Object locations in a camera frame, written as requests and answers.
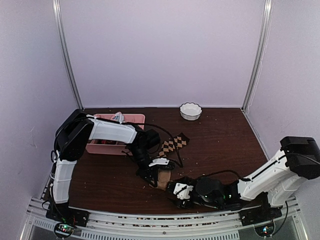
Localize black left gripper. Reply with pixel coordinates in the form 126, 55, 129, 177
129, 145, 158, 188

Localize tan ribbed sock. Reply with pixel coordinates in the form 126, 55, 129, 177
149, 169, 172, 191

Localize brown argyle patterned sock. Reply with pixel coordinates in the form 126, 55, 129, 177
157, 132, 190, 158

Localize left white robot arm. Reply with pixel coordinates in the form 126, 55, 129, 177
49, 109, 160, 222

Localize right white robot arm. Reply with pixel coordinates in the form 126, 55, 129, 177
165, 136, 320, 221

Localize rolled socks in box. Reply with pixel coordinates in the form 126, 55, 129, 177
111, 111, 125, 124

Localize pink divided storage box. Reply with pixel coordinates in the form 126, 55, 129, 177
86, 113, 146, 155

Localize white scalloped ceramic bowl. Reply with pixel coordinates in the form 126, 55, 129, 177
179, 102, 203, 121

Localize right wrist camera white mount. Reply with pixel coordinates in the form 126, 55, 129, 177
165, 182, 194, 200

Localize aluminium front rail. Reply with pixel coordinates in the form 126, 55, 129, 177
24, 196, 301, 240

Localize left aluminium corner post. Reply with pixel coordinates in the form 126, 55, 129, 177
52, 0, 84, 110

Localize aluminium corner post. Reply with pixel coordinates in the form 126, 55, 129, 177
242, 0, 274, 114
52, 0, 84, 110

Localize right aluminium corner post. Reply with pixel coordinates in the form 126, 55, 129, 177
242, 0, 274, 114

